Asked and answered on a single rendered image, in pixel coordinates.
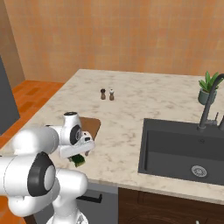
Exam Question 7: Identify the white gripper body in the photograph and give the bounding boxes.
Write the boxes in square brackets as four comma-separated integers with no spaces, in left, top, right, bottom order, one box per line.
[59,139,96,160]

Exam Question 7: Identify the grey dishwasher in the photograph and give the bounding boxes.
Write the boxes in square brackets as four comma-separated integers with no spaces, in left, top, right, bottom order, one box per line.
[32,182,119,224]

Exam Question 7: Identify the green and yellow sponge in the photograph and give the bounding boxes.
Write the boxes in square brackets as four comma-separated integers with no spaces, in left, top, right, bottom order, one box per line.
[68,153,87,168]

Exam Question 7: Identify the black dishwasher handle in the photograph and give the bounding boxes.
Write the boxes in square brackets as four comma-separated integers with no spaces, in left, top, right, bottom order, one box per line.
[76,193,103,204]

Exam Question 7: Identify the green potted plant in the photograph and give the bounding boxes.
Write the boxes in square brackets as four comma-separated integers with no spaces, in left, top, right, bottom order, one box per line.
[197,70,224,106]

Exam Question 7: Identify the brown salt shaker white top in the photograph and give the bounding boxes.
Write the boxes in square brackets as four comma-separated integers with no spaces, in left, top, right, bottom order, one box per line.
[108,88,116,102]

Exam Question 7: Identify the dark grey sink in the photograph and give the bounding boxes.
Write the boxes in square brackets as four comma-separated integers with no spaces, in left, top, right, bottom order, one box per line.
[137,117,224,186]

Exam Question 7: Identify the dark brown cupboard door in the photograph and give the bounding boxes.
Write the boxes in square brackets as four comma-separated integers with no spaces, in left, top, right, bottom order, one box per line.
[117,186,224,224]

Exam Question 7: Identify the brown wooden cutting board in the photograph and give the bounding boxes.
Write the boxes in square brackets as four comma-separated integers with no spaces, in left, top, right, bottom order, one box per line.
[79,116,102,140]

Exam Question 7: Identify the dark grey appliance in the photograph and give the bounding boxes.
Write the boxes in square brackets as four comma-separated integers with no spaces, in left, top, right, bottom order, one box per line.
[0,55,21,136]

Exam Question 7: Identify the dark grey tap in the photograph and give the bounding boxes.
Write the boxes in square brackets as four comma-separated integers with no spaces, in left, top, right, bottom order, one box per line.
[196,73,224,132]

